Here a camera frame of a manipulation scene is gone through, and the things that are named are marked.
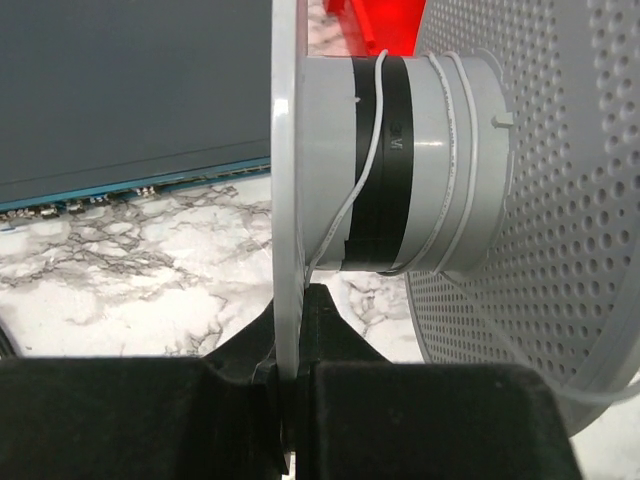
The grey perforated cable spool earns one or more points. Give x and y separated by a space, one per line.
496 170

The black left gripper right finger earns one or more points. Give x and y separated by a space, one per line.
361 416

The left red plastic bin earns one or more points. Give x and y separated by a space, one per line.
370 26

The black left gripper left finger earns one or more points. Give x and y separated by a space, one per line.
143 417

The dark grey network switch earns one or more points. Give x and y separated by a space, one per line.
108 99

